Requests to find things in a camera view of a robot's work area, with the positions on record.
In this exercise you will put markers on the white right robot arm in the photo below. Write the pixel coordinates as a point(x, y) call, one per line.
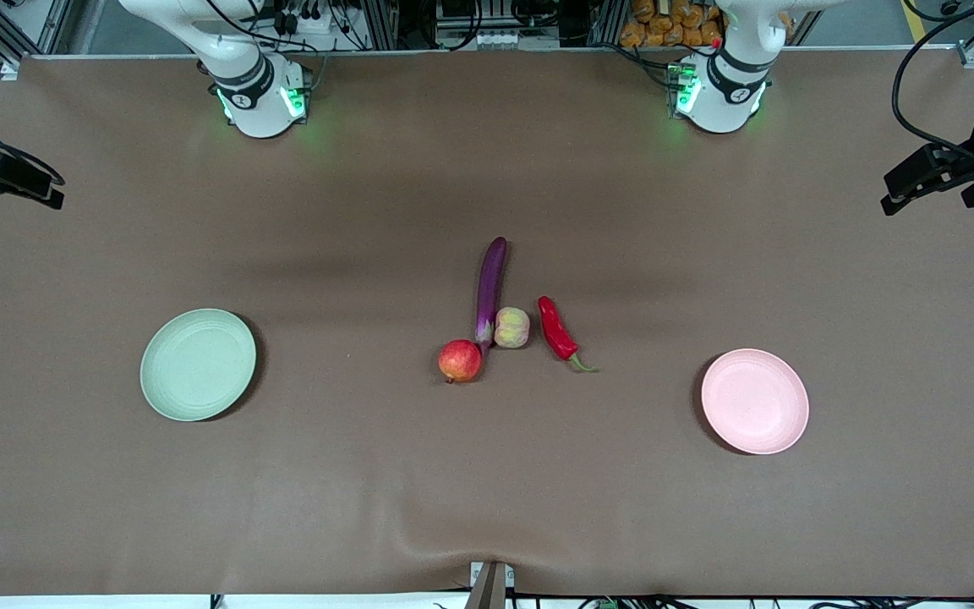
point(250, 76)

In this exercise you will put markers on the yellow pink peach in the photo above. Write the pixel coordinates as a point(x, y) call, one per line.
point(511, 328)

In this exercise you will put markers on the long purple eggplant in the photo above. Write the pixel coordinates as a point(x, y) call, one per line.
point(491, 288)

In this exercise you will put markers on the pale green round plate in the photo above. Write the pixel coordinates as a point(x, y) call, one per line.
point(198, 364)

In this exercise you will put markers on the white power strip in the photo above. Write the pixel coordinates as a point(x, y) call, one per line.
point(309, 17)

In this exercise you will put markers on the red chili pepper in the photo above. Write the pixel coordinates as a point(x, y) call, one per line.
point(555, 330)

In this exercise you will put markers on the pink round plate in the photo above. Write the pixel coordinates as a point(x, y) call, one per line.
point(755, 402)

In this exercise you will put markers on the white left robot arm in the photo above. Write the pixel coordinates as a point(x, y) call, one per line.
point(724, 85)

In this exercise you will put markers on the red pomegranate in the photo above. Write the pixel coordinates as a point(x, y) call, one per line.
point(460, 361)

